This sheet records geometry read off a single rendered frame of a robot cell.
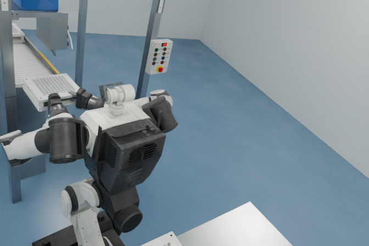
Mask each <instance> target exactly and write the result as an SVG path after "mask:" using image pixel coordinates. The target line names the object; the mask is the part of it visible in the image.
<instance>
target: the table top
mask: <svg viewBox="0 0 369 246"><path fill-rule="evenodd" d="M176 237H177V239H178V240H179V242H180V243H181V244H182V246H292V245H291V244H290V243H289V242H288V241H287V240H286V239H285V237H284V236H283V235H282V234H281V233H280V232H279V231H278V230H277V229H276V228H275V227H274V226H273V225H272V223H271V222H270V221H269V220H268V219H267V218H266V217H265V216H264V215H263V214H262V213H261V212H260V211H259V210H258V209H257V208H256V207H255V206H254V205H253V204H252V203H251V202H247V203H245V204H243V205H241V206H239V207H237V208H235V209H233V210H231V211H229V212H227V213H224V214H222V215H220V216H218V217H216V218H214V219H212V220H210V221H208V222H206V223H203V224H201V225H199V226H197V227H195V228H193V229H191V230H189V231H187V232H185V233H183V234H180V235H178V236H176Z"/></svg>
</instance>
